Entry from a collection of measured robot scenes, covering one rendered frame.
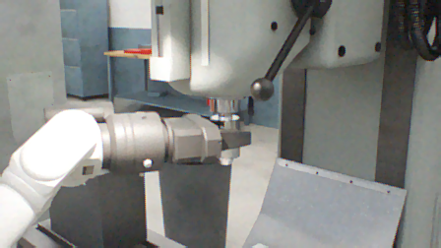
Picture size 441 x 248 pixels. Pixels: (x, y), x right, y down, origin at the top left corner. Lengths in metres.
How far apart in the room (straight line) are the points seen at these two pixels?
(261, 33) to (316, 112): 0.48
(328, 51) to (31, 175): 0.45
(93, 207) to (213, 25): 0.54
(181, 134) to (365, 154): 0.49
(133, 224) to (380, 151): 0.55
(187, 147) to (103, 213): 0.38
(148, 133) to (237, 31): 0.18
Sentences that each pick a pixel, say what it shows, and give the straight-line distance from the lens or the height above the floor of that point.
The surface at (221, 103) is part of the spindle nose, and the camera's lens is 0.69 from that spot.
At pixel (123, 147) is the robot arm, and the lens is 0.64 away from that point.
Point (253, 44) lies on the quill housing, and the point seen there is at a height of 1.39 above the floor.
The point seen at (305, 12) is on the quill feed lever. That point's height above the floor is 1.43.
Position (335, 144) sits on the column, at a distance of 1.05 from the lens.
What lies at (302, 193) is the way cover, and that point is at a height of 1.03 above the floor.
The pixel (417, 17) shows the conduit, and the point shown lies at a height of 1.42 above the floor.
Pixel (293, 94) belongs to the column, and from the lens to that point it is 1.08.
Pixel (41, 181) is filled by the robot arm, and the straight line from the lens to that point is 0.60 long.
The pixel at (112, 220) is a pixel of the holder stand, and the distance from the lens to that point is 1.01.
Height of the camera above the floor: 1.43
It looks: 14 degrees down
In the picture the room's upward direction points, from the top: straight up
